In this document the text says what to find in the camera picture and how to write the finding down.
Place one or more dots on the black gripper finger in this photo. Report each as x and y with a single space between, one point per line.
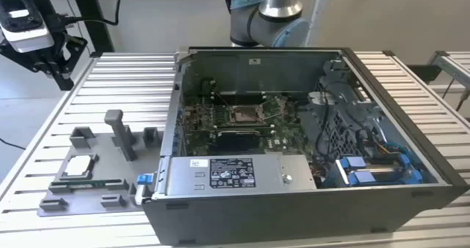
17 58
62 77

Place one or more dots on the silver square CPU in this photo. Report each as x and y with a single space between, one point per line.
77 166

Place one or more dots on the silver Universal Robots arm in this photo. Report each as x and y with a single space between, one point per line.
267 25

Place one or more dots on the black RAM slot pair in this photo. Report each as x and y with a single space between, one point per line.
241 126
237 95

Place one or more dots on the CPU socket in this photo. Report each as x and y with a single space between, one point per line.
244 113

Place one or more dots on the grey plastic parts rack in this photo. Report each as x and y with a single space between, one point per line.
105 165

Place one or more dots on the green RAM stick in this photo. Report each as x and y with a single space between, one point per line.
94 182

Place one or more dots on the blue and white latch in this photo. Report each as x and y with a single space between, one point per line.
142 179

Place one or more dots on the thin metal locking lever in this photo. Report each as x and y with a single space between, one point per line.
222 99

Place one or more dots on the silver power supply unit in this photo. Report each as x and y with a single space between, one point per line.
182 176

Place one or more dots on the small white case sticker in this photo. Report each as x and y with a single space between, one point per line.
253 61

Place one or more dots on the black graphics card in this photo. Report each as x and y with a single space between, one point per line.
236 142

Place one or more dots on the green motherboard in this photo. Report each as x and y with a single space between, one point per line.
285 140

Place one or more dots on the grey metal disk bay cage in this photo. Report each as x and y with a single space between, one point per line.
340 121

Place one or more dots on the black open PC case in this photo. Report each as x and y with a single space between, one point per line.
279 217

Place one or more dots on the blue disk carrier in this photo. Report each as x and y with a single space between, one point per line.
353 162
360 176

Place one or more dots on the dark box behind table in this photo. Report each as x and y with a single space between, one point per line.
421 73

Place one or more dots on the aluminium slat side table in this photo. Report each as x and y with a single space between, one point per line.
448 63

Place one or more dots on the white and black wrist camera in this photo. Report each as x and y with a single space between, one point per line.
25 33

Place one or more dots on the black vertical frame post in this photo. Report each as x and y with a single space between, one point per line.
96 33

